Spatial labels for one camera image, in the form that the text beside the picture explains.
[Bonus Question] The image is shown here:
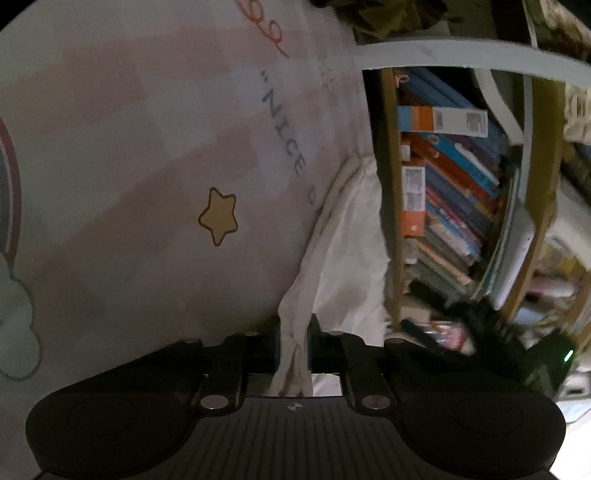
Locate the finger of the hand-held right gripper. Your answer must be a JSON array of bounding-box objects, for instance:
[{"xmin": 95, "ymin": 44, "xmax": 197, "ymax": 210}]
[{"xmin": 401, "ymin": 318, "xmax": 444, "ymax": 352}]

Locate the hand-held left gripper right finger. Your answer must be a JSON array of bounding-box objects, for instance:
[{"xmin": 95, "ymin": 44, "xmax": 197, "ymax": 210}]
[{"xmin": 307, "ymin": 314, "xmax": 453, "ymax": 414}]

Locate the white quilted bag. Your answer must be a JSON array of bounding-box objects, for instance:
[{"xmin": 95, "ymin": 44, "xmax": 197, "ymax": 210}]
[{"xmin": 563, "ymin": 83, "xmax": 591, "ymax": 144}]

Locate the row of books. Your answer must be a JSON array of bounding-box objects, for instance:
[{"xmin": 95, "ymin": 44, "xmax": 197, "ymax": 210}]
[{"xmin": 397, "ymin": 69, "xmax": 522, "ymax": 296}]

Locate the tall orange white box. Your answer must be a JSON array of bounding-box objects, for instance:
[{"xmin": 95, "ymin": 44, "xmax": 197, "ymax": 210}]
[{"xmin": 397, "ymin": 106, "xmax": 489, "ymax": 138}]

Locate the cream t-shirt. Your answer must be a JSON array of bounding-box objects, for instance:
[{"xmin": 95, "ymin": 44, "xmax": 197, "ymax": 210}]
[{"xmin": 269, "ymin": 156, "xmax": 394, "ymax": 398}]

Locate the white tablet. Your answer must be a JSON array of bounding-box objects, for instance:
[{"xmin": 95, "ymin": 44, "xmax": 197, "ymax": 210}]
[{"xmin": 489, "ymin": 203, "xmax": 539, "ymax": 311}]

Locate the white and wood bookshelf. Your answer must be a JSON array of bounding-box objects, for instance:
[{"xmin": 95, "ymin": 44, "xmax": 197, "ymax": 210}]
[{"xmin": 355, "ymin": 0, "xmax": 591, "ymax": 342}]

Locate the long orange white box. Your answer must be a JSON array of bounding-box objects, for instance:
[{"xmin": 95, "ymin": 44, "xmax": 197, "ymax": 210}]
[{"xmin": 401, "ymin": 166, "xmax": 426, "ymax": 238}]

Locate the pink checked cartoon desk mat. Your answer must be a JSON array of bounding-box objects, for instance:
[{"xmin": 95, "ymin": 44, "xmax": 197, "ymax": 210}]
[{"xmin": 0, "ymin": 0, "xmax": 384, "ymax": 416}]

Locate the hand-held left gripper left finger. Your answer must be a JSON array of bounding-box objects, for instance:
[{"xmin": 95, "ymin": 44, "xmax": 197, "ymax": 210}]
[{"xmin": 139, "ymin": 318, "xmax": 282, "ymax": 414}]

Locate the olive brown cloth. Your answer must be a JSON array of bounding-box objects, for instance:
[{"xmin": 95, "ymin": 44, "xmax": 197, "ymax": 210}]
[{"xmin": 335, "ymin": 0, "xmax": 446, "ymax": 44}]

